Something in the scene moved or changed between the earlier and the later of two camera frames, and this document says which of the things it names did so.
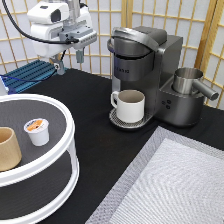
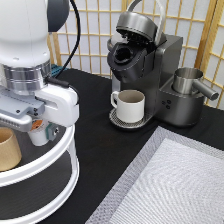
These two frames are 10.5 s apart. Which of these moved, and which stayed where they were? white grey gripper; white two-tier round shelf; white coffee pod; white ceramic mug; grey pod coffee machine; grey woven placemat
Moved: white grey gripper; grey pod coffee machine
Stayed: white coffee pod; grey woven placemat; white two-tier round shelf; white ceramic mug
